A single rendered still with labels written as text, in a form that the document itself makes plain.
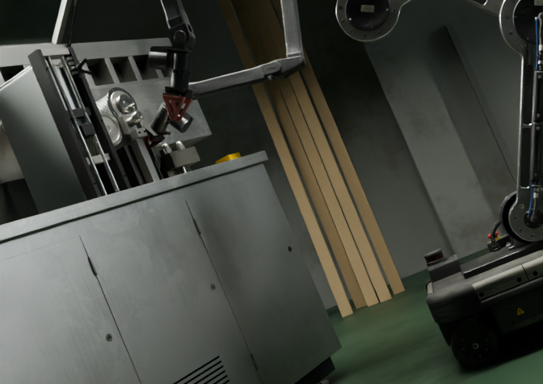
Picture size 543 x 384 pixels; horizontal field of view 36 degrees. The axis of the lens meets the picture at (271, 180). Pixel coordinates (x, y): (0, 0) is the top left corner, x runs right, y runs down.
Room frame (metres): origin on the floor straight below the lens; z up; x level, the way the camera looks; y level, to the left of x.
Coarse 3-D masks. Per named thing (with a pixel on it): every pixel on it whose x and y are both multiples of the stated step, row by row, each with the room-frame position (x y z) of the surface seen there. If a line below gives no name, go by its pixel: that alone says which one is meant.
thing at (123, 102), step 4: (120, 96) 3.06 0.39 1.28; (124, 96) 3.07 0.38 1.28; (116, 100) 3.05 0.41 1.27; (120, 100) 3.05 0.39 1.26; (124, 100) 3.07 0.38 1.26; (128, 100) 3.09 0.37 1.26; (132, 100) 3.10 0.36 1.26; (116, 104) 3.05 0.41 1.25; (120, 104) 3.04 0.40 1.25; (124, 104) 3.06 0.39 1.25; (128, 104) 3.08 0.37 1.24; (120, 108) 3.05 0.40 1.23; (124, 108) 3.05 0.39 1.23; (128, 108) 3.07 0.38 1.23; (124, 112) 3.06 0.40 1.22; (128, 112) 3.07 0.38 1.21
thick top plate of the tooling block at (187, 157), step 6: (180, 150) 3.20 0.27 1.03; (186, 150) 3.23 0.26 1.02; (192, 150) 3.26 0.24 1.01; (162, 156) 3.17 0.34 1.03; (168, 156) 3.15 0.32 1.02; (174, 156) 3.16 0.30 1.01; (180, 156) 3.19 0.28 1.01; (186, 156) 3.22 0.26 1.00; (192, 156) 3.25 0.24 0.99; (198, 156) 3.28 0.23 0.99; (162, 162) 3.17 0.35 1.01; (168, 162) 3.16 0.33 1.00; (174, 162) 3.15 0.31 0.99; (180, 162) 3.18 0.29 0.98; (186, 162) 3.20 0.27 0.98; (192, 162) 3.25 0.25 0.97; (162, 168) 3.18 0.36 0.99; (168, 168) 3.17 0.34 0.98; (174, 168) 3.17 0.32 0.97; (162, 174) 3.20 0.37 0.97
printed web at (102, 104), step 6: (96, 102) 3.10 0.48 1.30; (102, 102) 3.06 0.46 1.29; (48, 108) 2.83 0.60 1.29; (102, 108) 3.06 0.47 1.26; (108, 108) 3.04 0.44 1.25; (90, 138) 2.95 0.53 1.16; (120, 138) 3.02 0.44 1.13; (90, 144) 2.97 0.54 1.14; (114, 144) 2.98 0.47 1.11; (66, 150) 2.83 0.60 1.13; (90, 150) 2.99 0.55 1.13; (96, 150) 2.99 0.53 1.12; (78, 180) 2.83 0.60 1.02
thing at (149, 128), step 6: (156, 114) 3.07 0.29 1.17; (156, 120) 3.06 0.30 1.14; (162, 120) 3.05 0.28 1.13; (144, 126) 3.07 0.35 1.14; (150, 126) 3.08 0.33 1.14; (156, 126) 3.07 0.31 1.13; (162, 126) 3.07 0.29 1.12; (150, 132) 3.06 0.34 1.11; (156, 132) 3.08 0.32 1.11; (162, 132) 3.09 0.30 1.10; (168, 132) 3.12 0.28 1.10
